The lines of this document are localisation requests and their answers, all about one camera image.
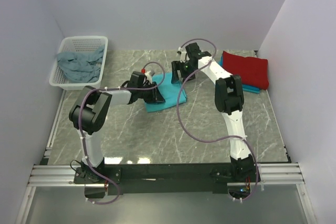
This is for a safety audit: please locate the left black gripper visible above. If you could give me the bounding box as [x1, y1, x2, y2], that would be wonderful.
[138, 82, 165, 104]

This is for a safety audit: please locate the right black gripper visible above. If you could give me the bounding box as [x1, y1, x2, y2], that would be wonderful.
[171, 61, 196, 84]

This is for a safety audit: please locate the light blue t-shirt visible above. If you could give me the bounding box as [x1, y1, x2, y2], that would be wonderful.
[145, 72, 182, 113]

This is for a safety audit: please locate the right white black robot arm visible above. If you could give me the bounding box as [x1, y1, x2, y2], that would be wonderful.
[171, 42, 257, 182]

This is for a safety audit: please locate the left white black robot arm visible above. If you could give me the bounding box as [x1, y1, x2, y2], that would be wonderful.
[69, 69, 165, 183]

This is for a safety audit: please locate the folded teal t-shirt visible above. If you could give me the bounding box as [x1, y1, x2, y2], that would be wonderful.
[218, 56, 260, 94]

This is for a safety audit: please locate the folded red t-shirt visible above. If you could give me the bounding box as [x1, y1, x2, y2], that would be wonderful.
[222, 51, 269, 90]

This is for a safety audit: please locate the white plastic laundry basket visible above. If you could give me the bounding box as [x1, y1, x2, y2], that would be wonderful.
[49, 36, 108, 90]

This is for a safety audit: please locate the black base crossbar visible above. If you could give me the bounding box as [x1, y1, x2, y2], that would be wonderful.
[73, 163, 260, 199]

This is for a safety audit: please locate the grey-blue crumpled t-shirt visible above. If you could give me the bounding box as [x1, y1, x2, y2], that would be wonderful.
[56, 45, 104, 83]

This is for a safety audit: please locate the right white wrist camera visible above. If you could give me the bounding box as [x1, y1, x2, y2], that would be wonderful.
[177, 47, 187, 62]

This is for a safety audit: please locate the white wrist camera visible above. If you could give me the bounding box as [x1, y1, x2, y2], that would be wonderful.
[177, 47, 187, 62]
[141, 68, 155, 83]

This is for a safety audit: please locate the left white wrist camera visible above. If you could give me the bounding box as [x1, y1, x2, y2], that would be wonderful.
[141, 68, 155, 83]

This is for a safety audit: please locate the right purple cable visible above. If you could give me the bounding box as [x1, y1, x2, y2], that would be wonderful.
[176, 38, 260, 202]

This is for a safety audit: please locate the aluminium rail frame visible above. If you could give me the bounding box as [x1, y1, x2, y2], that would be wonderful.
[17, 81, 317, 223]

